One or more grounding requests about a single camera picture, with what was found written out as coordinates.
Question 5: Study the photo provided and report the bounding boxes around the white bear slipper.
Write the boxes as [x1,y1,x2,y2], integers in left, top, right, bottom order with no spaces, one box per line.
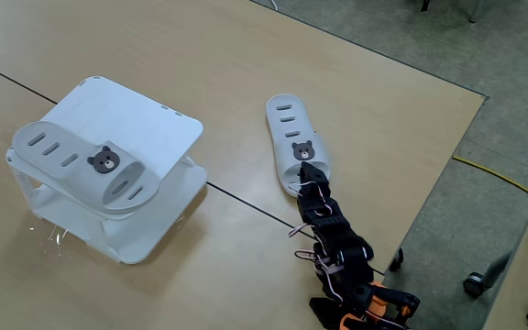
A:
[265,93,333,198]
[11,120,161,215]

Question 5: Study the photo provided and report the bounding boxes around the white plastic shelf box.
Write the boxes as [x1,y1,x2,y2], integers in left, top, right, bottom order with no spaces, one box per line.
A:
[5,75,209,266]

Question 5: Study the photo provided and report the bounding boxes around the black caster wheel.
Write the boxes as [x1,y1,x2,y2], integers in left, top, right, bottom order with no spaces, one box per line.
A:
[388,247,405,271]
[463,272,490,299]

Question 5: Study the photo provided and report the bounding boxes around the grey chair leg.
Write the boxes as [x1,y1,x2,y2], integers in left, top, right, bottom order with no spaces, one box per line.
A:
[482,249,515,290]

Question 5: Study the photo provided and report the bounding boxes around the metal chair leg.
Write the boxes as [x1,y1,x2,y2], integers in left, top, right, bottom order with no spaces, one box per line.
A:
[468,0,486,24]

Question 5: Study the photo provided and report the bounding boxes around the yellow floor cable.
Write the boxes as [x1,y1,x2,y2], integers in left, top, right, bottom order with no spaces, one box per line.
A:
[451,155,528,199]

